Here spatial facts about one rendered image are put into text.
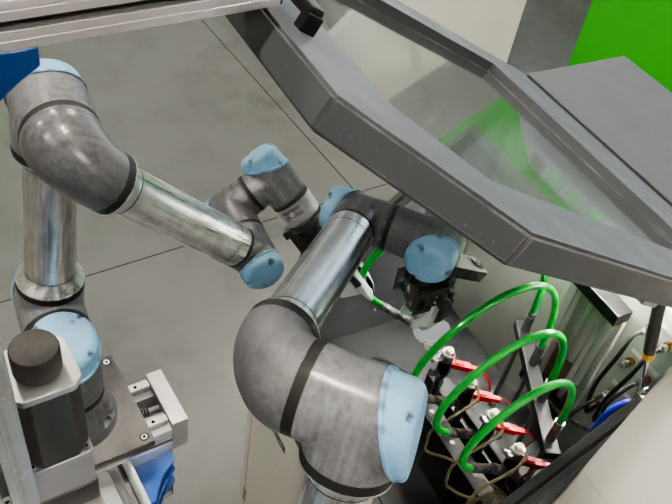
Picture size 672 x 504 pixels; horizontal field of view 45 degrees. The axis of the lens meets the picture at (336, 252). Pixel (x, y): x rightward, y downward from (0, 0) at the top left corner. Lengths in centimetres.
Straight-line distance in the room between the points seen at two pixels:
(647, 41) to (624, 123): 267
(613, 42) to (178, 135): 228
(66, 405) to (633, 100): 127
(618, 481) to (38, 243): 101
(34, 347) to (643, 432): 90
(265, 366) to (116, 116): 324
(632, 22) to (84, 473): 374
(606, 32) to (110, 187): 368
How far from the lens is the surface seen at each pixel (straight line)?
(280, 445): 196
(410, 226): 120
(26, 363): 100
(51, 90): 121
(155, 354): 299
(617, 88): 183
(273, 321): 93
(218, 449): 276
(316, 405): 87
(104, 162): 115
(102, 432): 154
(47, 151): 115
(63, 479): 118
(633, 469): 139
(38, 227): 137
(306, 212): 147
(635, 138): 168
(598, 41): 461
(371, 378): 88
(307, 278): 103
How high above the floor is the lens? 235
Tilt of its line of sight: 44 degrees down
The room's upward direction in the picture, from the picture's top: 11 degrees clockwise
